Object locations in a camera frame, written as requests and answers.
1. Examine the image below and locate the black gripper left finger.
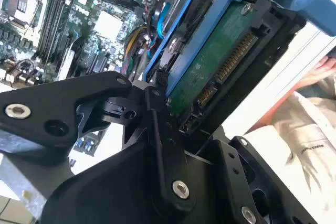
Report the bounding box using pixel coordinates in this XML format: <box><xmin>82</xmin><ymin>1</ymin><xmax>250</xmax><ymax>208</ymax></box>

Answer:
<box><xmin>0</xmin><ymin>70</ymin><xmax>197</xmax><ymax>211</ymax></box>

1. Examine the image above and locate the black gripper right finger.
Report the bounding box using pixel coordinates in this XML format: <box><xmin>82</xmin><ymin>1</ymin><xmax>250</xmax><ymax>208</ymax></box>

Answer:
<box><xmin>198</xmin><ymin>135</ymin><xmax>318</xmax><ymax>224</ymax></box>

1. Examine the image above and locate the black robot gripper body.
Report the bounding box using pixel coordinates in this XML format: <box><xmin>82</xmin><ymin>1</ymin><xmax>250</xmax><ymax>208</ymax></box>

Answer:
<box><xmin>40</xmin><ymin>86</ymin><xmax>237</xmax><ymax>224</ymax></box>

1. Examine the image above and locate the hard disk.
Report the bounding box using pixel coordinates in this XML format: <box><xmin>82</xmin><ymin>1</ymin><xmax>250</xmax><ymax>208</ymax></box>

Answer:
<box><xmin>143</xmin><ymin>0</ymin><xmax>336</xmax><ymax>137</ymax></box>

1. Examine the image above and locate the person hand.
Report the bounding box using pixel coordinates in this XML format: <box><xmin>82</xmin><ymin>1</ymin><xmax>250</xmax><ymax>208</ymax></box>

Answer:
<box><xmin>296</xmin><ymin>55</ymin><xmax>336</xmax><ymax>88</ymax></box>

